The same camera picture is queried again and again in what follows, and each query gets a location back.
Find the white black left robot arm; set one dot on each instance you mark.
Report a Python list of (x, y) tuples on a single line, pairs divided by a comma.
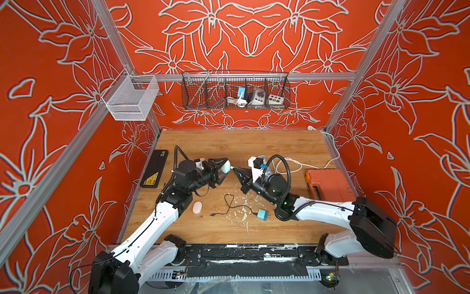
[(130, 265)]

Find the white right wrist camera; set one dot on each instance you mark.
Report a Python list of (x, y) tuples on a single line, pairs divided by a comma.
[(258, 166)]

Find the white mesh wall basket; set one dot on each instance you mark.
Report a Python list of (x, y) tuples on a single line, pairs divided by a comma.
[(127, 102)]

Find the pink earbuds case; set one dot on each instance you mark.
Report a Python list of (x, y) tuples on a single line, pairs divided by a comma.
[(197, 208)]

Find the blue power strip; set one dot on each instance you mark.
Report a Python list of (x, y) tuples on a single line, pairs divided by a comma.
[(267, 170)]

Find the black wire wall basket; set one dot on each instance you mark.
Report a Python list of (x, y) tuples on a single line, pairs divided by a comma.
[(217, 90)]

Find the white cube socket adapter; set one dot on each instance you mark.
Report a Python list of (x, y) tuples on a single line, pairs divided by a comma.
[(276, 102)]

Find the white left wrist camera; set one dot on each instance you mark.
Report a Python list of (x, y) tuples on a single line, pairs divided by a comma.
[(199, 163)]

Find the red plastic toolbox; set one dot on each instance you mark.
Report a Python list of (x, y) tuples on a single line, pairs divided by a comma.
[(329, 185)]

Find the blue white charger in basket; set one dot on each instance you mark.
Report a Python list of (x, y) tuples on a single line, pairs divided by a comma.
[(241, 93)]

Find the black flat tool case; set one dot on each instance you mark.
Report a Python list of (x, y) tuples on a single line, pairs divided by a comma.
[(154, 169)]

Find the white round socket adapter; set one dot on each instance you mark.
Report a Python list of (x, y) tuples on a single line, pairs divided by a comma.
[(258, 97)]

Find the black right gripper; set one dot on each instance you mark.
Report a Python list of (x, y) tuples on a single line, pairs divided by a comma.
[(245, 178)]

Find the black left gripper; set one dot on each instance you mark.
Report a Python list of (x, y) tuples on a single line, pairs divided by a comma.
[(213, 169)]

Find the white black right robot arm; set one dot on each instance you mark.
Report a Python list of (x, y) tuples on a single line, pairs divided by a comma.
[(367, 227)]

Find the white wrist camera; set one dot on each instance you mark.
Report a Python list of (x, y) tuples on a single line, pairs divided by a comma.
[(258, 166), (199, 163)]

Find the mint green earbuds case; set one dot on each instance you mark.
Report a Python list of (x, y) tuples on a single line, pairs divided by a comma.
[(226, 167)]

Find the teal wall charger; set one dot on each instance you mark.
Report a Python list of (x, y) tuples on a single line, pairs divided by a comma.
[(262, 214)]

